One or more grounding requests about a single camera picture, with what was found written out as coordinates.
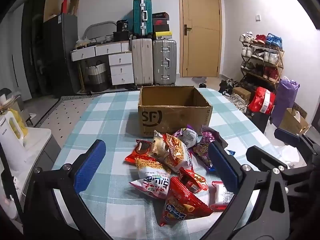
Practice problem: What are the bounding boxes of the open cardboard floor box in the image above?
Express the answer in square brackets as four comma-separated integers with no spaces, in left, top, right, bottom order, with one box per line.
[280,107,309,135]

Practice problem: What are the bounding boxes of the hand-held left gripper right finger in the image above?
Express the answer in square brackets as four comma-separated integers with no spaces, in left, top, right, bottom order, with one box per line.
[208,141,292,240]

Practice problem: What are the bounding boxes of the wooden door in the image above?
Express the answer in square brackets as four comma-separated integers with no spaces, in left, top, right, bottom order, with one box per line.
[178,0,222,78]

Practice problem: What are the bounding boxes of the brown cardboard box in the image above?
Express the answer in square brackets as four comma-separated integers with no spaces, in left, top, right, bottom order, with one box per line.
[137,85,213,137]

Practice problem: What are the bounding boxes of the black cable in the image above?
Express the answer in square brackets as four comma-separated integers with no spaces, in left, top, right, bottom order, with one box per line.
[0,141,25,230]

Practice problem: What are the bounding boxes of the dotted rug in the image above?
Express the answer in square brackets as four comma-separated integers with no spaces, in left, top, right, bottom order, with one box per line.
[34,96,98,128]

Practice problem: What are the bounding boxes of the white red lettered snack packet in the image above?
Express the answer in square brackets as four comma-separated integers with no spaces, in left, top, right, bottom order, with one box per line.
[129,175,173,200]

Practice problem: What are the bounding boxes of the black slippers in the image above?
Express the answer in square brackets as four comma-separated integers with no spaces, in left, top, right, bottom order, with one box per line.
[192,77,207,88]

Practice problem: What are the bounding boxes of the small brown box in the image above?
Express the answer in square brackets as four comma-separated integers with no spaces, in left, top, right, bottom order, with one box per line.
[232,87,252,104]

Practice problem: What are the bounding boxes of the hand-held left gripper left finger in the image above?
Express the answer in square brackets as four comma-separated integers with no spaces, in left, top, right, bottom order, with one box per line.
[24,139,118,240]

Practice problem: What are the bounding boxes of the black red shoe box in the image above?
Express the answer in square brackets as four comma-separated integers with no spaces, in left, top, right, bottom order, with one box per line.
[153,19,170,33]

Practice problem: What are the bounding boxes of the woven laundry basket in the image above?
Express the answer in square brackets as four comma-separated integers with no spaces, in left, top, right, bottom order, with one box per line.
[86,61,108,92]

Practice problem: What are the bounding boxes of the small red snack packet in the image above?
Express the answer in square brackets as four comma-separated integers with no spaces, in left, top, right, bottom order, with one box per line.
[179,166,208,193]

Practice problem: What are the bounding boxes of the silver suitcase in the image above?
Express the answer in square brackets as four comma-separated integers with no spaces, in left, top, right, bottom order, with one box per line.
[152,39,177,85]

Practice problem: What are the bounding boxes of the black bin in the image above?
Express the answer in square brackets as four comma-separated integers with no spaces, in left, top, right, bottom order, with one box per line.
[246,110,272,134]

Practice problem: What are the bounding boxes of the orange noodle snack packet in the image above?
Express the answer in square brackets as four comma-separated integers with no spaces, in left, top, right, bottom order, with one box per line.
[162,133,194,173]

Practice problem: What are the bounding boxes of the flat cardboard sheet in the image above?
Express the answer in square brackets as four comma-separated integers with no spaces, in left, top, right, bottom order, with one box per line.
[44,0,60,22]

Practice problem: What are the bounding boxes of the white noodle snack packet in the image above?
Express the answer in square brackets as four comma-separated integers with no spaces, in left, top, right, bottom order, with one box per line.
[135,156,172,180]

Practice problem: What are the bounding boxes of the beige suitcase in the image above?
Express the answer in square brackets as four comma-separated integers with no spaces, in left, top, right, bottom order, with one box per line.
[131,38,153,85]

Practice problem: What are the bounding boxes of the red triangular chip packet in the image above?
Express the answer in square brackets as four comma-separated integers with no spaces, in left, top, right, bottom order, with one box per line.
[159,176,213,227]

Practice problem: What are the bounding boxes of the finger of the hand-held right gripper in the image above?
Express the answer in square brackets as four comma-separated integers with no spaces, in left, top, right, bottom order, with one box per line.
[274,128,316,157]
[246,145,288,173]

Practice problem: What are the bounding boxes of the red chocolate cookie packet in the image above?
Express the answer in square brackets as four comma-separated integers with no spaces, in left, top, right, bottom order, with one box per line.
[125,139,153,165]

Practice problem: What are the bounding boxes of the silver purple snack packet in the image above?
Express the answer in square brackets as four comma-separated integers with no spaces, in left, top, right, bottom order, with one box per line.
[174,127,199,148]

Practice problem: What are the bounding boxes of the white electric kettle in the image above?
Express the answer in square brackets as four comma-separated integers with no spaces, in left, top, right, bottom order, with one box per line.
[0,111,27,172]

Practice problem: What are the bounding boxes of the black container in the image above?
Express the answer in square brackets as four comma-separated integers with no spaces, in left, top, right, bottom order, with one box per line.
[116,19,129,32]

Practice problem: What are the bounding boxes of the white desk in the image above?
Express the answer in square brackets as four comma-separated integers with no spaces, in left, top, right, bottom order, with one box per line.
[70,42,130,62]

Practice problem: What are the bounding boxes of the wooden shoe rack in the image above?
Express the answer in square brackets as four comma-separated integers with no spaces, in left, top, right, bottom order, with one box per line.
[240,40,285,90]

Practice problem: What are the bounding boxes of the collection of shoes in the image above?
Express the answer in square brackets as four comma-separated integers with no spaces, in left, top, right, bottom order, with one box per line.
[239,31,284,82]

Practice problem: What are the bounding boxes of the black storage box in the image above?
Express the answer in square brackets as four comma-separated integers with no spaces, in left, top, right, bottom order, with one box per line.
[113,31,132,42]

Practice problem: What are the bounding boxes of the red shopping bag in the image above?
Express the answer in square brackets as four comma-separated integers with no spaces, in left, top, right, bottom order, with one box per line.
[247,87,275,114]

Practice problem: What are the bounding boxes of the purple bag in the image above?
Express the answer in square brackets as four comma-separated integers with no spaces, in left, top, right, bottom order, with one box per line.
[271,77,300,128]

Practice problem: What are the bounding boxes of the yellow packet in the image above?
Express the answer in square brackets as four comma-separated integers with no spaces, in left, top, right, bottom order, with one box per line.
[11,102,28,140]

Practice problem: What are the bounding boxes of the teal suitcase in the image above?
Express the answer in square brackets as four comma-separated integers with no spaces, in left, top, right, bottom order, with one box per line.
[133,0,153,36]

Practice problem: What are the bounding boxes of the black floor shoes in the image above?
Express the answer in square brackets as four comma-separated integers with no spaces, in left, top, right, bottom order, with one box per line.
[219,79,239,95]

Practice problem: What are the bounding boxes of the dark grey refrigerator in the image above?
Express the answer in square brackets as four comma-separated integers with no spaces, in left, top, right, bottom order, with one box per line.
[42,14,80,98]

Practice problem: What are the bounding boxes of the black yellow box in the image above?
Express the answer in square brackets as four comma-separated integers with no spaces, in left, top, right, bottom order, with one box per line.
[153,31,173,40]

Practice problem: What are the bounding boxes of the grey arched frame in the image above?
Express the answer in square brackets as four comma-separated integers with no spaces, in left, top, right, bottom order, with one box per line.
[84,21,118,40]

